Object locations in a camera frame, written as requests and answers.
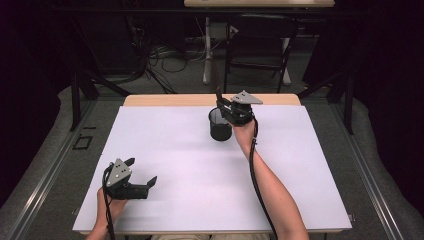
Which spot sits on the black metal frame stand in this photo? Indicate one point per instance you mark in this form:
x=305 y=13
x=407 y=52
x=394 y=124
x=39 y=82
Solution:
x=348 y=103
x=76 y=100

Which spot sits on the black folding chair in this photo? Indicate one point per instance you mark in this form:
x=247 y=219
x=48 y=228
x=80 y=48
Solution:
x=260 y=36

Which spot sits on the white desk leg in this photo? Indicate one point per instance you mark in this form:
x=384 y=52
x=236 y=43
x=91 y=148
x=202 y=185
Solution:
x=286 y=66
x=207 y=40

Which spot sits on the person's left hand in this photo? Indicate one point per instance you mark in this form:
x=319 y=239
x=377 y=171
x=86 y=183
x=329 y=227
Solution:
x=115 y=210

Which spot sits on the white box under desk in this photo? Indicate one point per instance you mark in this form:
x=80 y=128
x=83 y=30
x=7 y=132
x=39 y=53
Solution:
x=220 y=30

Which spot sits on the white board sheet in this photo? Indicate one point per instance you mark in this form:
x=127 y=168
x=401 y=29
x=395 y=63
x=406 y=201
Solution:
x=186 y=160

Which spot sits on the black mesh cup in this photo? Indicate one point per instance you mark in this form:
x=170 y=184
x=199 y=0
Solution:
x=220 y=131

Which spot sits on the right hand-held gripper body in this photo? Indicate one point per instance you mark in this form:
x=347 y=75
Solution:
x=241 y=111

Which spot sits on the person's right hand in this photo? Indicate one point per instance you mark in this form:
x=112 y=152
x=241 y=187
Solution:
x=245 y=136

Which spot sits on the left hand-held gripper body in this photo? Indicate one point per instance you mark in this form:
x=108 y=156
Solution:
x=118 y=175

